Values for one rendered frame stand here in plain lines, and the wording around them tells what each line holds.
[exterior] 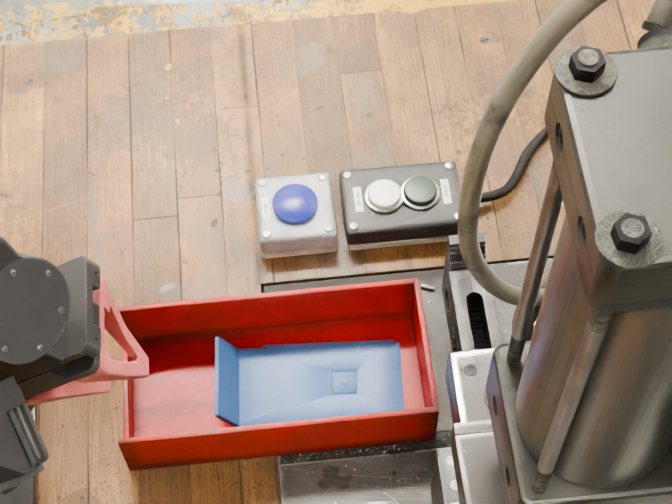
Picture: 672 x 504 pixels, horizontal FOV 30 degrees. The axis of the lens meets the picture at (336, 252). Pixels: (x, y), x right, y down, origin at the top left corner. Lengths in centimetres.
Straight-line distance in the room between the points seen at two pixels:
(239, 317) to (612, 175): 66
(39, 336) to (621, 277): 35
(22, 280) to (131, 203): 51
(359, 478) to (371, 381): 8
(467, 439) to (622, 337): 26
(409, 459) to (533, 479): 42
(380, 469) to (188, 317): 20
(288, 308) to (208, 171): 19
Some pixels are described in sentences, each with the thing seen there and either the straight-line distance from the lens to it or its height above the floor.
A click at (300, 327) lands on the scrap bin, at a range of 108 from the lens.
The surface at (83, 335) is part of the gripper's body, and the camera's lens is 75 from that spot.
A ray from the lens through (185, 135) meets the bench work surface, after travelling 120.
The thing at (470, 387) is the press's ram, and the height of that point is 114.
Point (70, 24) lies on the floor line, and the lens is 251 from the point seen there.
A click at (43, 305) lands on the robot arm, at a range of 67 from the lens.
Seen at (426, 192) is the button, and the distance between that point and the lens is 111.
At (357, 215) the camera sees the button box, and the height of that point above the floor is 93.
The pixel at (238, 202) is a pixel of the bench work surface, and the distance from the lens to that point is 115.
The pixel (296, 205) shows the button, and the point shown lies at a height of 94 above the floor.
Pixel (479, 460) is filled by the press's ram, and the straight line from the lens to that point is 73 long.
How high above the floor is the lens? 186
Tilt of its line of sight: 60 degrees down
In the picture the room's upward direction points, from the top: 2 degrees counter-clockwise
